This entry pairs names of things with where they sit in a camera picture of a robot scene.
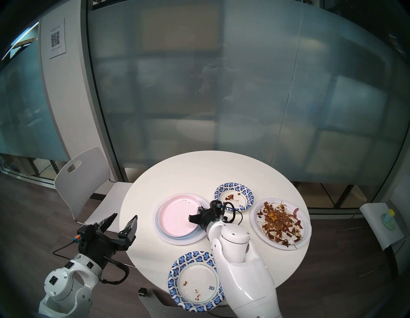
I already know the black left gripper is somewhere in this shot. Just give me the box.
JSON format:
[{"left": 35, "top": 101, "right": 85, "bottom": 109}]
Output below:
[{"left": 77, "top": 213, "right": 138, "bottom": 269}]

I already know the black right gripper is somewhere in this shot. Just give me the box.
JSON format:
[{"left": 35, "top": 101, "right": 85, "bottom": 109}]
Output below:
[{"left": 188, "top": 200, "right": 230, "bottom": 232}]

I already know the light blue plate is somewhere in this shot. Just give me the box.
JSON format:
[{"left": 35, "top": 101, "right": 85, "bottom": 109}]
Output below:
[{"left": 156, "top": 196, "right": 209, "bottom": 241}]

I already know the pink plate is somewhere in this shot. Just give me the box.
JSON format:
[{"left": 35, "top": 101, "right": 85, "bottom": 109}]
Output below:
[{"left": 159, "top": 198, "right": 203, "bottom": 238}]

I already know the plain white paper plate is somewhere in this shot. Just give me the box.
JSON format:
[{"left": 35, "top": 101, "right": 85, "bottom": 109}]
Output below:
[{"left": 155, "top": 193, "right": 214, "bottom": 246}]

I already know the small blue patterned paper bowl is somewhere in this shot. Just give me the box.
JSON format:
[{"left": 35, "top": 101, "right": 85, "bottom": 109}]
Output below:
[{"left": 214, "top": 183, "right": 254, "bottom": 213}]

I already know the large blue patterned paper plate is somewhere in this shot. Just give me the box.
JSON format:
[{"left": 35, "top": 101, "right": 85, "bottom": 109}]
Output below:
[{"left": 168, "top": 251, "right": 226, "bottom": 312}]

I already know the brown orange food scraps pile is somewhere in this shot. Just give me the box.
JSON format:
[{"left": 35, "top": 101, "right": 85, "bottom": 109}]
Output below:
[{"left": 256, "top": 201, "right": 303, "bottom": 246}]

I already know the white paper plate with leftovers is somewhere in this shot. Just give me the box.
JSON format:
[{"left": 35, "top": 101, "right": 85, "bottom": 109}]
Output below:
[{"left": 250, "top": 198, "right": 312, "bottom": 250}]

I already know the white chair with black legs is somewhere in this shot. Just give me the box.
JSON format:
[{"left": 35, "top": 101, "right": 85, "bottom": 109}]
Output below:
[{"left": 340, "top": 200, "right": 406, "bottom": 278}]

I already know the green bottle with yellow cap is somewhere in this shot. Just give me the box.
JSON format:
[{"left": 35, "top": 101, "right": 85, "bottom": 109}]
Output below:
[{"left": 381, "top": 209, "right": 396, "bottom": 230}]

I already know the paper sign with QR code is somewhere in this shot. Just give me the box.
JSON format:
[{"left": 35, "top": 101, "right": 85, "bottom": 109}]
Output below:
[{"left": 48, "top": 18, "right": 67, "bottom": 60}]

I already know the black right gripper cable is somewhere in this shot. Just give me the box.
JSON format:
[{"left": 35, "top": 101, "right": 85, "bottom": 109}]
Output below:
[{"left": 219, "top": 202, "right": 243, "bottom": 225}]

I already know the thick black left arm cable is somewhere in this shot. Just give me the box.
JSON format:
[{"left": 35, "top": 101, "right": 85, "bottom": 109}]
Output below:
[{"left": 99, "top": 256, "right": 130, "bottom": 285}]

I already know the thin black left camera cable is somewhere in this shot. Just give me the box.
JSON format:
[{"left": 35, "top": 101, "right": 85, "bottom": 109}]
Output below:
[{"left": 53, "top": 241, "right": 79, "bottom": 260}]

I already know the white chair with handle hole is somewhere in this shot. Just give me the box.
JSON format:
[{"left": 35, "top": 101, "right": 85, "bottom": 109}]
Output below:
[{"left": 54, "top": 147, "right": 135, "bottom": 234}]

